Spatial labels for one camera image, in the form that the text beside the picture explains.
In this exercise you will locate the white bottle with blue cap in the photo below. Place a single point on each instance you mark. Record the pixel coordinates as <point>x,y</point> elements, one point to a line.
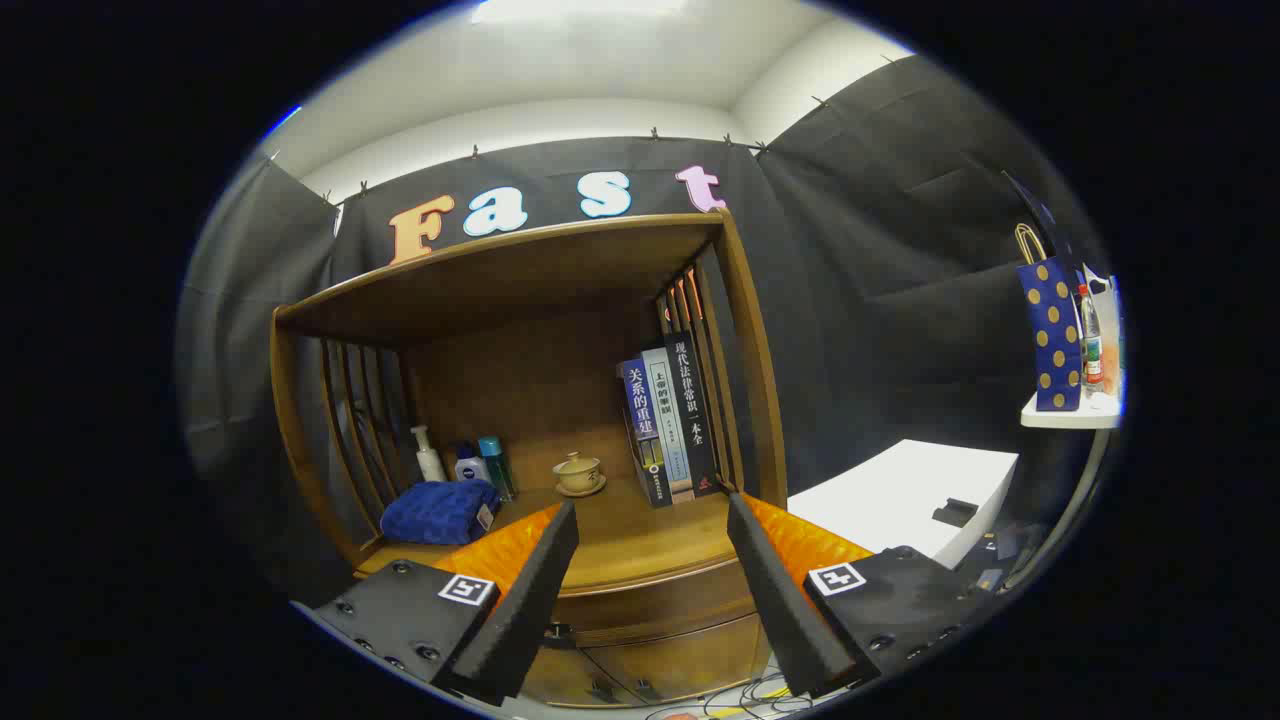
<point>470,468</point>

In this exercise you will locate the blue towel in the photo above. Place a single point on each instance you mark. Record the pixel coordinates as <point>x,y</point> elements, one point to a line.
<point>435,512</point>

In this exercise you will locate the white pump bottle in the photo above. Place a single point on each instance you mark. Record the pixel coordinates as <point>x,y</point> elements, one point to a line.
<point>430,465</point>

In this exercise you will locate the white shelf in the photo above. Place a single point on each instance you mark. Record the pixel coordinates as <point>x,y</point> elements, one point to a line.
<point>1070,415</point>

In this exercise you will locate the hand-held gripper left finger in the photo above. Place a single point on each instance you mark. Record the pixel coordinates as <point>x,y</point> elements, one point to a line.
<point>530,600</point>

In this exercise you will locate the blue gold-dotted gift bag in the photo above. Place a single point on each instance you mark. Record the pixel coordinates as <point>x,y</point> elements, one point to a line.
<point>1055,340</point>

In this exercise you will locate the wooden countertop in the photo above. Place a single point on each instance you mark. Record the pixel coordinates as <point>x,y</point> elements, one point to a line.
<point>620,530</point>

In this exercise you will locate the clear bottle with red label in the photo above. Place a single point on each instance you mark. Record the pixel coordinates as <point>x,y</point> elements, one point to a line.
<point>1090,350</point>

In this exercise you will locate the teal bottle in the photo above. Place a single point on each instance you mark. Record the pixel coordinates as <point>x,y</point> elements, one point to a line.
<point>497,465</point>

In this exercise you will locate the white spine book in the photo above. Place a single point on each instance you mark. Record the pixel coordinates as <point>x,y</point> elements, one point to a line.
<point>665,420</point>

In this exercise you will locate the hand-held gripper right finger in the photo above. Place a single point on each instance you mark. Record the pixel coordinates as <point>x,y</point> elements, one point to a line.
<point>780,600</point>

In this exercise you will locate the wooden drawer with black knob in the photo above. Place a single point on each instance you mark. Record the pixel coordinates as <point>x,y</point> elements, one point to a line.
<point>650,605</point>

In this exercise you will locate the wooden cabinet door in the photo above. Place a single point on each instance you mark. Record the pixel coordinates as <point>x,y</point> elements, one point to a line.
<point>560,680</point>
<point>700,655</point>

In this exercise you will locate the beige lidded tea cup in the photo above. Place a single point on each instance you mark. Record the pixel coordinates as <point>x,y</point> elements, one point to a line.
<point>578,474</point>

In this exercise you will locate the wooden cabinet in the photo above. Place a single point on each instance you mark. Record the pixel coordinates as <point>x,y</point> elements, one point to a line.
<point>500,290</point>

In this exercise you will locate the white box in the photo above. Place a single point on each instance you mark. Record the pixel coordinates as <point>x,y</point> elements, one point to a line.
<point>900,490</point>

